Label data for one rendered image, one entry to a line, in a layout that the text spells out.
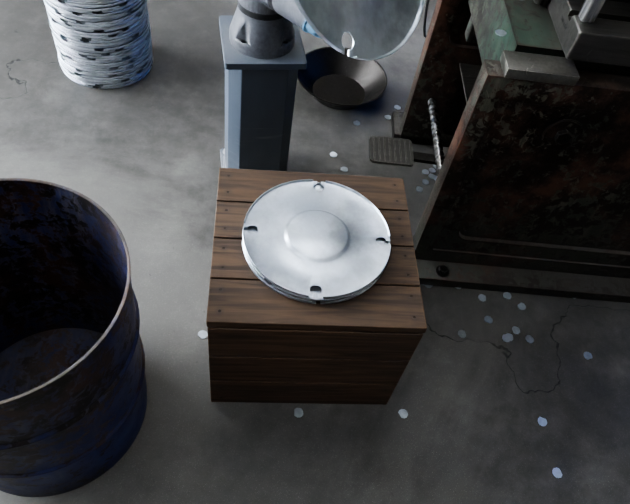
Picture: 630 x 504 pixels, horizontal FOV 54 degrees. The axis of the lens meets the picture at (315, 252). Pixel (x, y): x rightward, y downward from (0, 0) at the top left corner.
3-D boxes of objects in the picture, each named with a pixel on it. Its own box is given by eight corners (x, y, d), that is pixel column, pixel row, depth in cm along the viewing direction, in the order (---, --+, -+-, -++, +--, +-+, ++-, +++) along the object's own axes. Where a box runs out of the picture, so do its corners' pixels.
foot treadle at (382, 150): (366, 173, 168) (370, 160, 163) (365, 148, 174) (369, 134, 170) (573, 194, 172) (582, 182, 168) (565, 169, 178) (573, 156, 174)
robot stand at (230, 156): (224, 199, 171) (224, 63, 135) (219, 152, 181) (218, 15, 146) (290, 196, 174) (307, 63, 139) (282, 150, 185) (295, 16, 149)
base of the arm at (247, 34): (232, 59, 136) (232, 19, 128) (226, 19, 145) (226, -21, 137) (298, 59, 139) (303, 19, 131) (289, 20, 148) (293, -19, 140)
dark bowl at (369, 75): (292, 116, 195) (294, 99, 189) (296, 59, 213) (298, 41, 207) (385, 126, 197) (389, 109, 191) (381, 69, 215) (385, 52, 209)
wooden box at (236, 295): (209, 402, 135) (206, 322, 107) (220, 262, 158) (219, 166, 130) (387, 404, 140) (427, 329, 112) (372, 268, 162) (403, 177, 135)
